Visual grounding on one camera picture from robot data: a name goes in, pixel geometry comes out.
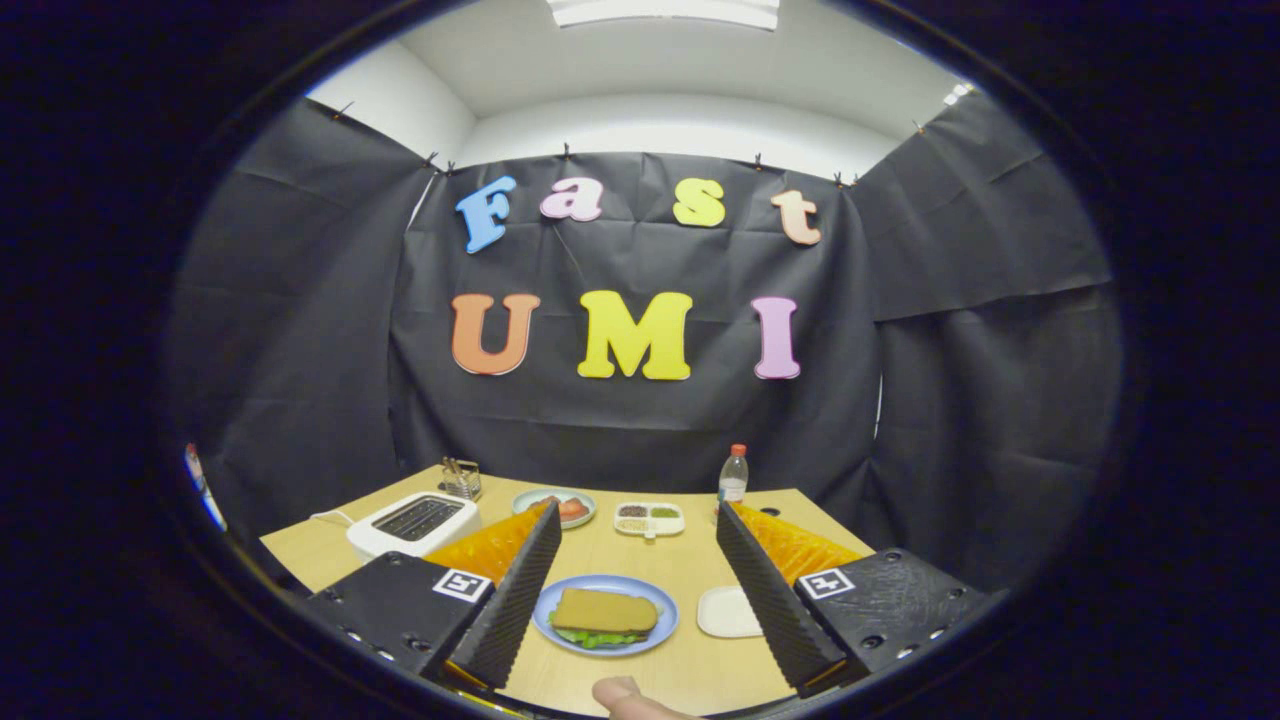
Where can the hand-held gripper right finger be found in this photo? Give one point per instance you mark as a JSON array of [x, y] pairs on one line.
[[765, 600]]

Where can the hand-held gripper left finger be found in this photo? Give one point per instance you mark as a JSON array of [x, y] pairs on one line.
[[520, 600]]

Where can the brown toast slice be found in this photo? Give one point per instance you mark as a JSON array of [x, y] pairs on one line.
[[605, 610]]

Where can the green lettuce leaf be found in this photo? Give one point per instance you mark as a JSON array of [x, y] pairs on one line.
[[600, 640]]

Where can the white square plate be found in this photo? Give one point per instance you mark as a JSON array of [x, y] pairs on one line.
[[725, 612]]

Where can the blue plate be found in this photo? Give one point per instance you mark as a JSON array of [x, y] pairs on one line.
[[600, 581]]

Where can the pale green plate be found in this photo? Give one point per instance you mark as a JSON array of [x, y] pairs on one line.
[[575, 523]]

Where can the brown meat slice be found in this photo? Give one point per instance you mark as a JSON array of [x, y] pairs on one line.
[[537, 503]]

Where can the clear bottle with red cap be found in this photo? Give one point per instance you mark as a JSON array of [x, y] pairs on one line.
[[733, 480]]

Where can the white divided condiment dish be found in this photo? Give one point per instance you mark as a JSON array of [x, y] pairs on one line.
[[650, 525]]

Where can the white toaster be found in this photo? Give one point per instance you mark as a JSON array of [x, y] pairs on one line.
[[372, 540]]

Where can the black backdrop cloth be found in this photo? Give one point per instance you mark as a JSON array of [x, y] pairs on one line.
[[640, 420]]

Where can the ceiling light panel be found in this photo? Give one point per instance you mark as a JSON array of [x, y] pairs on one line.
[[665, 12]]

